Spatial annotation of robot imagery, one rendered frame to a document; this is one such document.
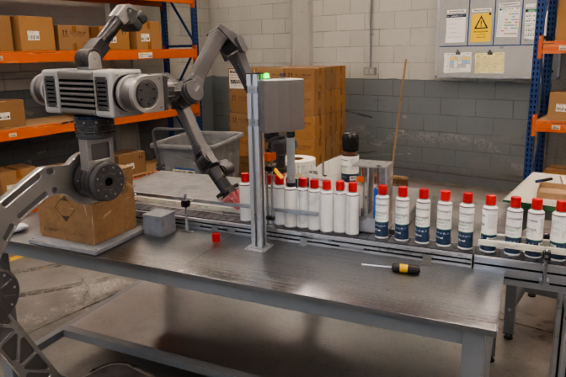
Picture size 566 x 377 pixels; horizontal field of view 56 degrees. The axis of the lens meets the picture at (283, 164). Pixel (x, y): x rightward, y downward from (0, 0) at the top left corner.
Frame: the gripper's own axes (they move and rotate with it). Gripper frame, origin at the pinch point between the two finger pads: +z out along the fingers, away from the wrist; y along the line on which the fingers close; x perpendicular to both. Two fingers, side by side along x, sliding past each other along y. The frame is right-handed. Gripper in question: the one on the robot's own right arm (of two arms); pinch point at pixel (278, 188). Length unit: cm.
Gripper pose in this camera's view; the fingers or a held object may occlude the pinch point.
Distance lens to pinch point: 223.1
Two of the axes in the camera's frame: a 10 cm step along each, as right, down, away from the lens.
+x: -4.3, 2.0, -8.8
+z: -0.1, 9.8, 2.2
